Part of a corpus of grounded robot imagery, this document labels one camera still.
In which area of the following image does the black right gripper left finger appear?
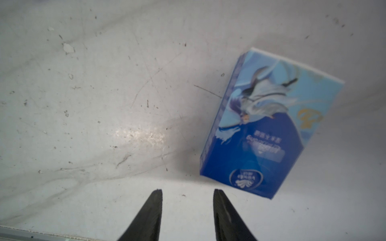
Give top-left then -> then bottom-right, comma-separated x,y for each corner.
118,189 -> 162,241

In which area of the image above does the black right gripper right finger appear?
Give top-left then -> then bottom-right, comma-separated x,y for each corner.
213,189 -> 257,241

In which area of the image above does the light blue tissue pack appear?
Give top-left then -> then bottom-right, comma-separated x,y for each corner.
200,48 -> 344,199

